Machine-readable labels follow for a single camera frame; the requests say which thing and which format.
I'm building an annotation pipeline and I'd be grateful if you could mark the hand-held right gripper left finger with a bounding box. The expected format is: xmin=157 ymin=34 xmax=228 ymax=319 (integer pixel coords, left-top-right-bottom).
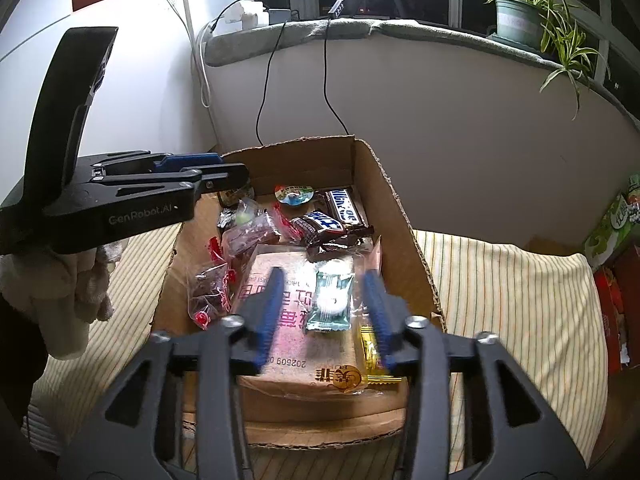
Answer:
xmin=57 ymin=266 xmax=286 ymax=480

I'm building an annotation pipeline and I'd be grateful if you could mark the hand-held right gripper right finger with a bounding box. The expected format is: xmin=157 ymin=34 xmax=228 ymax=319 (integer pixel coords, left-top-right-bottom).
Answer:
xmin=361 ymin=267 xmax=588 ymax=480

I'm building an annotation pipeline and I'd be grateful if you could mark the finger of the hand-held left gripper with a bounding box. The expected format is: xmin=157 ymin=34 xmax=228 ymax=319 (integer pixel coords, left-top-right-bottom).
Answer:
xmin=97 ymin=162 xmax=249 ymax=196
xmin=95 ymin=151 xmax=223 ymax=173

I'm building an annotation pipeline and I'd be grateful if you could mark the brown egg packet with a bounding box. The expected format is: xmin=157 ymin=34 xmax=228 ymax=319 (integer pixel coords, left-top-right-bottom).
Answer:
xmin=218 ymin=186 xmax=254 ymax=207

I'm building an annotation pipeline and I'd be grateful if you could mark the yellow snack packet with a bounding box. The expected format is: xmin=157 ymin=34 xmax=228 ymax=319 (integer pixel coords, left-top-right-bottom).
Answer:
xmin=360 ymin=325 xmax=403 ymax=386

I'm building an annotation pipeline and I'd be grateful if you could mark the small green candy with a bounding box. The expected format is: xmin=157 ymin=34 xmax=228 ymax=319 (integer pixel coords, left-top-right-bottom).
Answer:
xmin=235 ymin=199 xmax=261 ymax=226

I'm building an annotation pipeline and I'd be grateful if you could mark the green candy packet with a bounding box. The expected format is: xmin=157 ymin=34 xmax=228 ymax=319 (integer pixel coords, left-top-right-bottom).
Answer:
xmin=306 ymin=270 xmax=355 ymax=333

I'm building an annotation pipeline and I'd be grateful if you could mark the pink snack packet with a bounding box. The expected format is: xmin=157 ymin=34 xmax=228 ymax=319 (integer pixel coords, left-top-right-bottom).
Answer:
xmin=367 ymin=237 xmax=385 ymax=273

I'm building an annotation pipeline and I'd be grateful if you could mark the sliced bread packet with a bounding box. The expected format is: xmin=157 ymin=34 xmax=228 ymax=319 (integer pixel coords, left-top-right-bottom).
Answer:
xmin=232 ymin=246 xmax=408 ymax=401

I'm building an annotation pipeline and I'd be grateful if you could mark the clear red-trimmed date packet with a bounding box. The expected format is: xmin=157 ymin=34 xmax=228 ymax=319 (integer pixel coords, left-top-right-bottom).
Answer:
xmin=186 ymin=237 xmax=238 ymax=331
xmin=220 ymin=207 xmax=291 ymax=261

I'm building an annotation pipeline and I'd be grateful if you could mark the small brown chocolate packet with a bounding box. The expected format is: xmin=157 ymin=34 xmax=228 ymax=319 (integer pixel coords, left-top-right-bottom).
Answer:
xmin=306 ymin=240 xmax=365 ymax=262

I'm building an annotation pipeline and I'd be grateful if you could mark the red snack wrapper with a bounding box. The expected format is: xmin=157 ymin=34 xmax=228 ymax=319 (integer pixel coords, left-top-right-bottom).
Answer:
xmin=274 ymin=183 xmax=315 ymax=207

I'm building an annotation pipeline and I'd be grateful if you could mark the brown cardboard box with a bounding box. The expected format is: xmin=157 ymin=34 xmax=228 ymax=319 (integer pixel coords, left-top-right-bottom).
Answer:
xmin=150 ymin=135 xmax=447 ymax=451

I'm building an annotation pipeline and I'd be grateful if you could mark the brown chocolate bar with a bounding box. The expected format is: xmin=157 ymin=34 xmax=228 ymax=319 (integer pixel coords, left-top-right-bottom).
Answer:
xmin=290 ymin=211 xmax=375 ymax=252
xmin=324 ymin=187 xmax=369 ymax=226

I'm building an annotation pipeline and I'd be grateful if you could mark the person's left hand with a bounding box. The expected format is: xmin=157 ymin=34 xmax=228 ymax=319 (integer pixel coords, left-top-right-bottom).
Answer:
xmin=0 ymin=240 xmax=125 ymax=361

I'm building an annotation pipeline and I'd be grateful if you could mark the white wardrobe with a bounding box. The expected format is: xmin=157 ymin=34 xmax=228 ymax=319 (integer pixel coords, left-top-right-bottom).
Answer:
xmin=0 ymin=0 xmax=221 ymax=201

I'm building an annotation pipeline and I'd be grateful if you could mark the striped blanket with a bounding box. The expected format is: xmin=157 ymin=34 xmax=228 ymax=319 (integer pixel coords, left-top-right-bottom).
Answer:
xmin=22 ymin=220 xmax=613 ymax=480

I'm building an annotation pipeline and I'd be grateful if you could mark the grey sill cloth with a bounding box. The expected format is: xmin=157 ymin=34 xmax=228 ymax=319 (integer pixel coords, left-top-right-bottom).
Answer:
xmin=205 ymin=17 xmax=640 ymax=126

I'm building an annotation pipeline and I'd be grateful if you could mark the white charger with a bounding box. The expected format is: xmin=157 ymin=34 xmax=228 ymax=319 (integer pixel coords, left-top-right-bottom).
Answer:
xmin=235 ymin=0 xmax=291 ymax=28

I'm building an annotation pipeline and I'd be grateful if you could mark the red box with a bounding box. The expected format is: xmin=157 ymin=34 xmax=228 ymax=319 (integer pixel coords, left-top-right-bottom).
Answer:
xmin=592 ymin=245 xmax=640 ymax=376

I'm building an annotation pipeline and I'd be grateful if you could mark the potted spider plant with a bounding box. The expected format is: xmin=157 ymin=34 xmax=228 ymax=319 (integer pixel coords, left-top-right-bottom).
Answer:
xmin=457 ymin=0 xmax=611 ymax=121

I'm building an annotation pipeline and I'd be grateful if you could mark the white cable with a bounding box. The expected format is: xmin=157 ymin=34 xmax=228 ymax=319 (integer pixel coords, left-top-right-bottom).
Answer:
xmin=135 ymin=0 xmax=213 ymax=108

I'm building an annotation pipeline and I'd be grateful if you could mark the black cable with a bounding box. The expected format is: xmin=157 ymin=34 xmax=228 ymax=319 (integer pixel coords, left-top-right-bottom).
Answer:
xmin=324 ymin=0 xmax=381 ymax=136
xmin=256 ymin=20 xmax=288 ymax=146

